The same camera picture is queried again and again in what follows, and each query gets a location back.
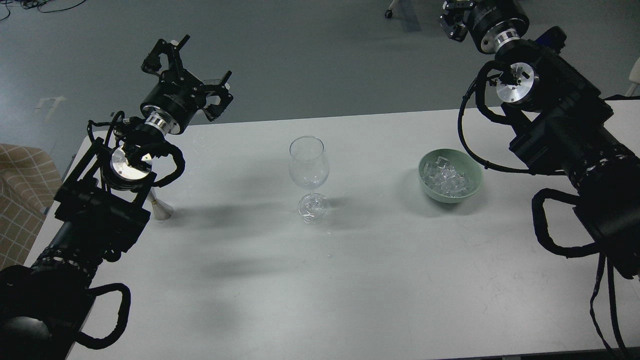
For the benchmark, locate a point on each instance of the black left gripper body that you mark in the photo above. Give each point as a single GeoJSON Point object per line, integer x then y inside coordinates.
{"type": "Point", "coordinates": [173, 102]}

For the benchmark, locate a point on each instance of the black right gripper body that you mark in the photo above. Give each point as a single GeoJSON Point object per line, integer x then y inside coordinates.
{"type": "Point", "coordinates": [489, 18]}

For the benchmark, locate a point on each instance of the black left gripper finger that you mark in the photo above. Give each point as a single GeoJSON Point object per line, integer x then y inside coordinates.
{"type": "Point", "coordinates": [218, 90]}
{"type": "Point", "coordinates": [152, 64]}

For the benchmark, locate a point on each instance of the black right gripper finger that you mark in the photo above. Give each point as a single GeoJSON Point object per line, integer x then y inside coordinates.
{"type": "Point", "coordinates": [454, 23]}
{"type": "Point", "coordinates": [458, 5]}

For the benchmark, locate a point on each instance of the steel cocktail jigger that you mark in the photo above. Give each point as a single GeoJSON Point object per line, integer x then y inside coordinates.
{"type": "Point", "coordinates": [161, 211]}

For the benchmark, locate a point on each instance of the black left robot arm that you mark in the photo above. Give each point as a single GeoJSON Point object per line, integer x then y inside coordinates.
{"type": "Point", "coordinates": [50, 306]}

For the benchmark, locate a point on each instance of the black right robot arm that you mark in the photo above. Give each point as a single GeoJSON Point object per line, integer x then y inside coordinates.
{"type": "Point", "coordinates": [558, 118]}

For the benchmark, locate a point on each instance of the clear wine glass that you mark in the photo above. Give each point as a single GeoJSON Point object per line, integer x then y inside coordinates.
{"type": "Point", "coordinates": [309, 169]}

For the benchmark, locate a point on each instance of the clear ice cubes pile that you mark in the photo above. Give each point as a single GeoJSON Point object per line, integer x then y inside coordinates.
{"type": "Point", "coordinates": [445, 179]}

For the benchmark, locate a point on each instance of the green bowl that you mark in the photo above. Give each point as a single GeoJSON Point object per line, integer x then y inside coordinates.
{"type": "Point", "coordinates": [462, 161]}

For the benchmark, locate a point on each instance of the white chair part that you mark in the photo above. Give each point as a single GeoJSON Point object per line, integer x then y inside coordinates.
{"type": "Point", "coordinates": [634, 78]}

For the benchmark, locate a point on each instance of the tan checkered chair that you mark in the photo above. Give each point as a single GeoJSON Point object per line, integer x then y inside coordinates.
{"type": "Point", "coordinates": [29, 180]}

